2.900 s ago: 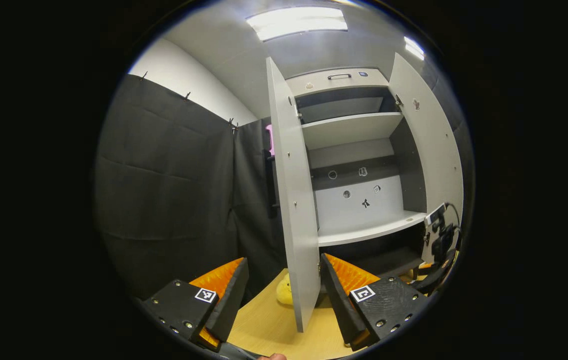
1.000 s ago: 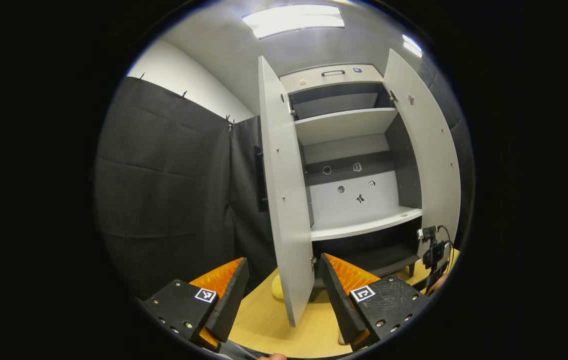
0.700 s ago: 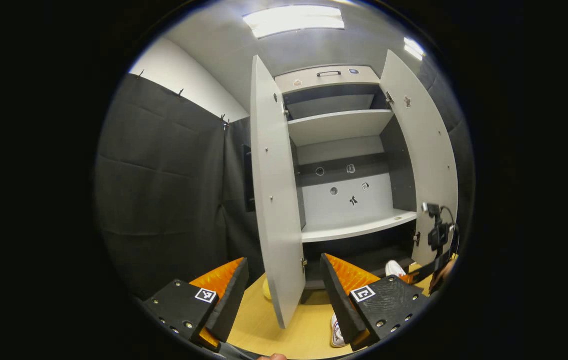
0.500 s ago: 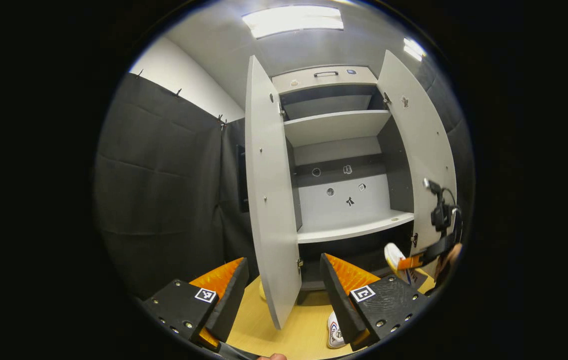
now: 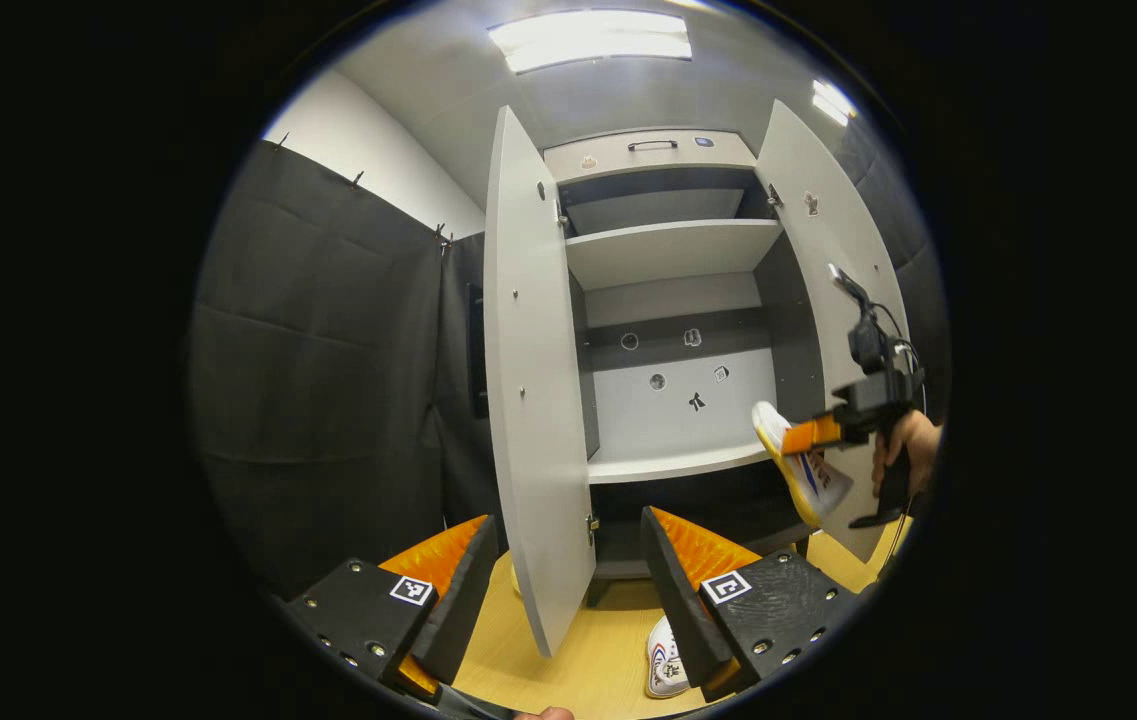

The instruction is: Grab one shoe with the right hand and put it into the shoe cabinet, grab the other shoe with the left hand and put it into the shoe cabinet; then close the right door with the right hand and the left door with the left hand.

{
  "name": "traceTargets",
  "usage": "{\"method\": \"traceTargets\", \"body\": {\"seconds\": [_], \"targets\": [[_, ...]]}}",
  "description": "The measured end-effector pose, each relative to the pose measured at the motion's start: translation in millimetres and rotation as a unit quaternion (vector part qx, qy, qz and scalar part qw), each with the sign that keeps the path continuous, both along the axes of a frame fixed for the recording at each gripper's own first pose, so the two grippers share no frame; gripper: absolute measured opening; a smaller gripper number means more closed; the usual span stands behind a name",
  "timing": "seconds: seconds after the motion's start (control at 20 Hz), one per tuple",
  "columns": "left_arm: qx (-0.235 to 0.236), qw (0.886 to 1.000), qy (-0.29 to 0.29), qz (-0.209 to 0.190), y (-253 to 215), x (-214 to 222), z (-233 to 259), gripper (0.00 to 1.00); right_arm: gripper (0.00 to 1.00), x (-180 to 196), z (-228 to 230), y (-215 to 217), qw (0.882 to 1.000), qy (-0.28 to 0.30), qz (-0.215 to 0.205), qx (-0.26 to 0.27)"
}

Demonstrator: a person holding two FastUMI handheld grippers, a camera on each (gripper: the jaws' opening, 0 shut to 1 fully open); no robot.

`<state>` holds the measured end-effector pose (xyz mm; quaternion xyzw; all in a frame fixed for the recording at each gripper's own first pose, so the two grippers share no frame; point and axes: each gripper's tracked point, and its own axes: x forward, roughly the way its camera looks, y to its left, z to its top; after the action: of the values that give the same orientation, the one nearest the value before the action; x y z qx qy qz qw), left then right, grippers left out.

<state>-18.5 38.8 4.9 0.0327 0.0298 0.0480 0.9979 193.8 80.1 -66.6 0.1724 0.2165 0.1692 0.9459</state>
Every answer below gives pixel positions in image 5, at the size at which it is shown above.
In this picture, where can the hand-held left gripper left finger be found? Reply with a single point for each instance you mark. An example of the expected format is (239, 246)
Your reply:
(463, 600)

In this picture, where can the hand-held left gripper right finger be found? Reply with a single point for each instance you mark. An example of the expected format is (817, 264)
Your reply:
(678, 610)

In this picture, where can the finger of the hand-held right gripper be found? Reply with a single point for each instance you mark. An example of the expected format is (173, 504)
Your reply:
(813, 434)

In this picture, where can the white shoe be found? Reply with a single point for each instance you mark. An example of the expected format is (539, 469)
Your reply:
(818, 480)
(666, 670)

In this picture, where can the grey shoe cabinet door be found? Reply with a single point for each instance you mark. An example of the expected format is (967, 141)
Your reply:
(818, 320)
(533, 400)

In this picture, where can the grey shoe cabinet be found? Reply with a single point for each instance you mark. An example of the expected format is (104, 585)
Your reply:
(673, 250)

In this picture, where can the black backdrop cloth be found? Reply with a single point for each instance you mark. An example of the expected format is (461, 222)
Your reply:
(308, 380)

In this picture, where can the small ceiling light panel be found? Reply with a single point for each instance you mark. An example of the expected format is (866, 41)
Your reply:
(831, 100)

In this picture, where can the large ceiling light panel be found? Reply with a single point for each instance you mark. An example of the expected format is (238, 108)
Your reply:
(588, 40)

